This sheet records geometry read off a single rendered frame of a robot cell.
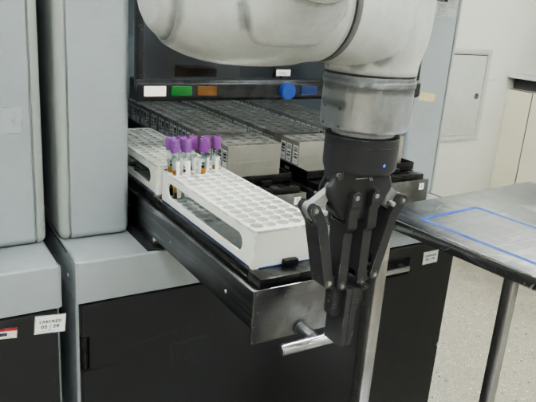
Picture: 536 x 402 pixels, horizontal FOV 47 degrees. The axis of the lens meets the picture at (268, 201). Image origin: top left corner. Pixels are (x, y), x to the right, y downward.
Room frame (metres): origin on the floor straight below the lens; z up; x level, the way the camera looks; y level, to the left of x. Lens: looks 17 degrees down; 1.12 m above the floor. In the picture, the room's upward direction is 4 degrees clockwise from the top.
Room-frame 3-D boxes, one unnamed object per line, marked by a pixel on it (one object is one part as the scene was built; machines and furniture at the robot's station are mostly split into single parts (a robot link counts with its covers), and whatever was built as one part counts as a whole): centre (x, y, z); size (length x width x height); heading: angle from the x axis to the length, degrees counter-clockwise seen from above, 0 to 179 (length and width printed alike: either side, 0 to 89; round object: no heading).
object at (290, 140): (1.19, -0.08, 0.85); 0.12 x 0.02 x 0.06; 122
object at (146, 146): (1.09, 0.22, 0.83); 0.30 x 0.10 x 0.06; 32
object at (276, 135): (1.25, -0.05, 0.85); 0.12 x 0.02 x 0.06; 122
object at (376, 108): (0.61, -0.09, 1.03); 0.09 x 0.09 x 0.06
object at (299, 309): (0.94, 0.12, 0.78); 0.73 x 0.14 x 0.09; 32
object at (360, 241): (0.61, -0.10, 0.89); 0.04 x 0.01 x 0.11; 32
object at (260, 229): (0.82, 0.05, 0.83); 0.30 x 0.10 x 0.06; 32
